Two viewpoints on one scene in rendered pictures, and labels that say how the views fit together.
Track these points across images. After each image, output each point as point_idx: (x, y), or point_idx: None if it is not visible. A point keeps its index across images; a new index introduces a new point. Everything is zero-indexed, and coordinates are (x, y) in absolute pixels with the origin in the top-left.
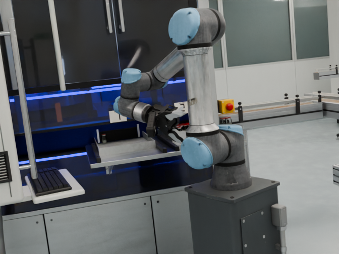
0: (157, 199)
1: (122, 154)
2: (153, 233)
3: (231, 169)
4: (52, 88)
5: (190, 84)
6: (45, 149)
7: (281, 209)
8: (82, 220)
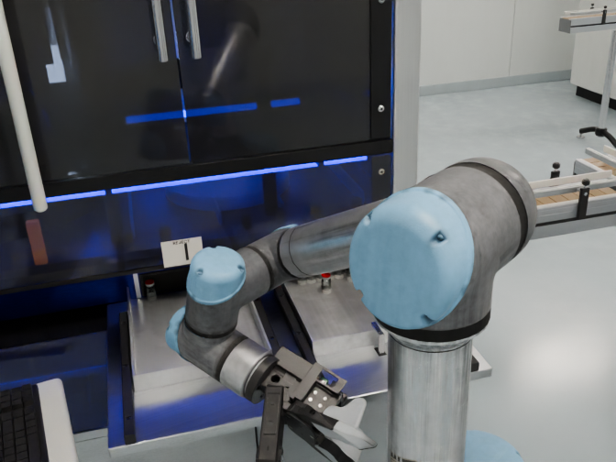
0: None
1: (192, 396)
2: None
3: None
4: (14, 195)
5: (409, 424)
6: (12, 317)
7: None
8: (105, 459)
